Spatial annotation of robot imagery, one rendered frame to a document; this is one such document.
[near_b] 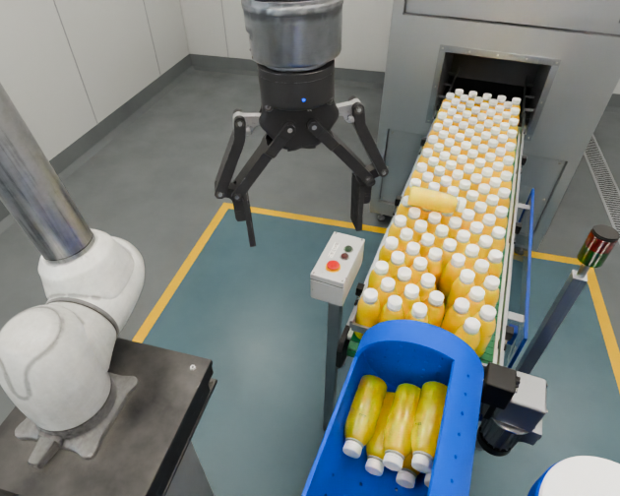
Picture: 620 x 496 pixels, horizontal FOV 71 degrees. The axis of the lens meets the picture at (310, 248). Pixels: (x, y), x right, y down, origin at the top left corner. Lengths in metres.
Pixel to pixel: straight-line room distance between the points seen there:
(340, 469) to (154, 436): 0.39
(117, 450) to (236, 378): 1.36
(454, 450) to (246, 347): 1.69
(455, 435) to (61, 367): 0.70
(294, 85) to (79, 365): 0.66
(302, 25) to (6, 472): 0.96
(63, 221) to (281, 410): 1.55
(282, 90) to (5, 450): 0.92
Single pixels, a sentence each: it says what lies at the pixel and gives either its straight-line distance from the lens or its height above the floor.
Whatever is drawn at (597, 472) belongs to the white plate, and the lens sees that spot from 1.17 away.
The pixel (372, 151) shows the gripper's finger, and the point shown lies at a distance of 0.51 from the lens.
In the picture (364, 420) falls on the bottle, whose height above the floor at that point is 1.07.
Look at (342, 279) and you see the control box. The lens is 1.22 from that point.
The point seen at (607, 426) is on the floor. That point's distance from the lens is 2.59.
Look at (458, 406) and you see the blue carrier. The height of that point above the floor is 1.21.
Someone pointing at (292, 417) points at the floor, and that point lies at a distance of 2.21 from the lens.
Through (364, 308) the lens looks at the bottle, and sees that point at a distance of 1.23.
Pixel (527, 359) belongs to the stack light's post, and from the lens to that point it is 1.69.
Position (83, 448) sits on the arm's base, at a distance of 1.04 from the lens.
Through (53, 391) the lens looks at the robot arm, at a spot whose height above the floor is 1.28.
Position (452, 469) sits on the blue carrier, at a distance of 0.87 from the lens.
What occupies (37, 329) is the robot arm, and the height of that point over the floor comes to 1.37.
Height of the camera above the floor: 1.98
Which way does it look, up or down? 43 degrees down
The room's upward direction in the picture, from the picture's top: straight up
